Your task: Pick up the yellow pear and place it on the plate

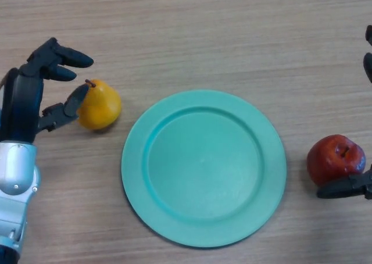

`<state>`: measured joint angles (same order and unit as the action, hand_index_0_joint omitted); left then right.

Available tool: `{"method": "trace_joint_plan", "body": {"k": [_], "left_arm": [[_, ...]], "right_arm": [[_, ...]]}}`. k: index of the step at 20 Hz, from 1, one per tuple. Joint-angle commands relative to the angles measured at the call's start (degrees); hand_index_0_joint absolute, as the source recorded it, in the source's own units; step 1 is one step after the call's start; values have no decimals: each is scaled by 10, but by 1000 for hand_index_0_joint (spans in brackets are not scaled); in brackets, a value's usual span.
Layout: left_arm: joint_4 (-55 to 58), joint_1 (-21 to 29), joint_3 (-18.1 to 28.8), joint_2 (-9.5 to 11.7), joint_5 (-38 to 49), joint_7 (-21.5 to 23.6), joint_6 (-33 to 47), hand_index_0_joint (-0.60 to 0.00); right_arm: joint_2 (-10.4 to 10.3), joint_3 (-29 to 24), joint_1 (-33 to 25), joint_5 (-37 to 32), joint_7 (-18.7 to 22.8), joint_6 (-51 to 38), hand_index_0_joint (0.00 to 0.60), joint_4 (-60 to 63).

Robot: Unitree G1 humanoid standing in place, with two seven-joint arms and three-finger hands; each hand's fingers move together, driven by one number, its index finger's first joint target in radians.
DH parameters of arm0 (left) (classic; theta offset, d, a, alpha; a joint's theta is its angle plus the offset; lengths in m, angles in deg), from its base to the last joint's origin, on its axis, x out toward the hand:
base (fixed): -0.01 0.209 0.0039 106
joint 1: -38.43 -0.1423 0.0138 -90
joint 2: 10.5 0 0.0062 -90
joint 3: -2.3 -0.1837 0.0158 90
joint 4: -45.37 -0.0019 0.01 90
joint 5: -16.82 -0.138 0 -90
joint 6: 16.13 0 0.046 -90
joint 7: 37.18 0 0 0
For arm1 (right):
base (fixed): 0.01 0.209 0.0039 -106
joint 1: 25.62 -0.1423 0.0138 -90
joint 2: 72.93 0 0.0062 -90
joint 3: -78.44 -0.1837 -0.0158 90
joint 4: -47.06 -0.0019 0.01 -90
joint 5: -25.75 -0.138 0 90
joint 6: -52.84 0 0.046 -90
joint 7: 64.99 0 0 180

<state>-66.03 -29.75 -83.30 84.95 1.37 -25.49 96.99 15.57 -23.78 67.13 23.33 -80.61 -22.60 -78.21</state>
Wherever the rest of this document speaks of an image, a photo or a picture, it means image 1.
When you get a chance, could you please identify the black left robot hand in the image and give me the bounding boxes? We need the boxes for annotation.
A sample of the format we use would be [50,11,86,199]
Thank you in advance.
[0,37,95,145]

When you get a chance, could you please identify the red apple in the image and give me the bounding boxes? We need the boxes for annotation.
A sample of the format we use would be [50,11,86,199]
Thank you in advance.
[306,134,366,187]

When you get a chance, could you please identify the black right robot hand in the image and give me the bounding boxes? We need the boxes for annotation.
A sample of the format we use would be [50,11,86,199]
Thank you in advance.
[316,24,372,200]

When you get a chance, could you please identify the green round plate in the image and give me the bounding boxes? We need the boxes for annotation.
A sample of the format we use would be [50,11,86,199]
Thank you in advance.
[121,90,288,249]

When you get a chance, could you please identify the yellow pear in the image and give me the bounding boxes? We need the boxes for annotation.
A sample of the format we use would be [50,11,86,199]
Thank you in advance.
[76,79,122,130]

